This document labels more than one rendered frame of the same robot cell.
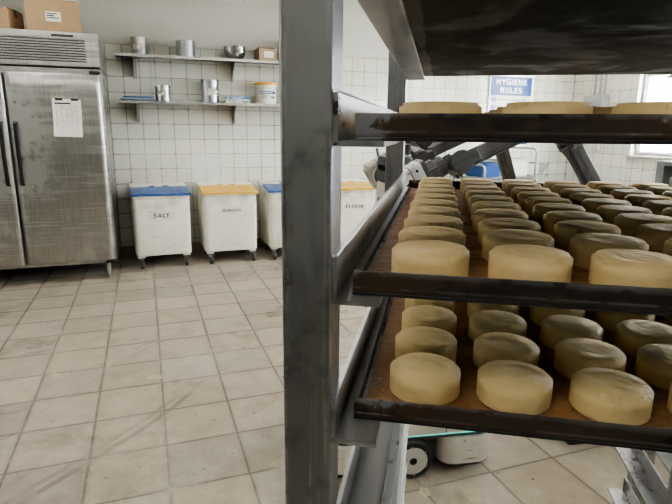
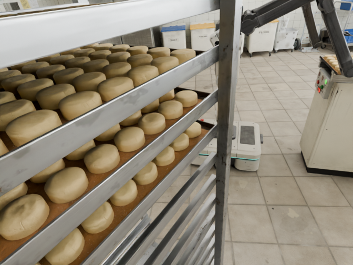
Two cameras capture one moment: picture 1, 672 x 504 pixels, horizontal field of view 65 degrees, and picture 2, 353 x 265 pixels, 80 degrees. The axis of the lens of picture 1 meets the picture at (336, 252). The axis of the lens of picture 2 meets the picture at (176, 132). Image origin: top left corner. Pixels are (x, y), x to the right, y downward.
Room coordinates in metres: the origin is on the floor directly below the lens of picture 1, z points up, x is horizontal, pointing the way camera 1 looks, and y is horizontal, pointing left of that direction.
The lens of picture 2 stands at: (0.40, -0.64, 1.43)
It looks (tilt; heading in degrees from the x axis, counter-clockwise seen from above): 34 degrees down; 29
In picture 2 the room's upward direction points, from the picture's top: 6 degrees counter-clockwise
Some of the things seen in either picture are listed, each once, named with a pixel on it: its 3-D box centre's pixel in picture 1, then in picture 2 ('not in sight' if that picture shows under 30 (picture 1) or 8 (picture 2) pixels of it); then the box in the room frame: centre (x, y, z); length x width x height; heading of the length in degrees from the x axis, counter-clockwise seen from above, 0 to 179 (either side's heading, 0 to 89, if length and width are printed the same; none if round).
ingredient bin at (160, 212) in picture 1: (160, 224); (175, 43); (5.18, 1.74, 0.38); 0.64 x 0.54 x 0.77; 22
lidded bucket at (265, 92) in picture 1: (265, 93); not in sight; (5.75, 0.75, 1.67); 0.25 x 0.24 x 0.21; 110
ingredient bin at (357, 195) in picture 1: (344, 215); (260, 36); (5.83, -0.10, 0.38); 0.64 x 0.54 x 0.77; 17
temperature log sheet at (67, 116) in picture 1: (67, 117); not in sight; (4.42, 2.19, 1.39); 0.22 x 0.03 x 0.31; 110
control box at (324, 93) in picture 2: not in sight; (323, 83); (2.16, -0.94, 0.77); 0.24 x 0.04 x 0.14; 10
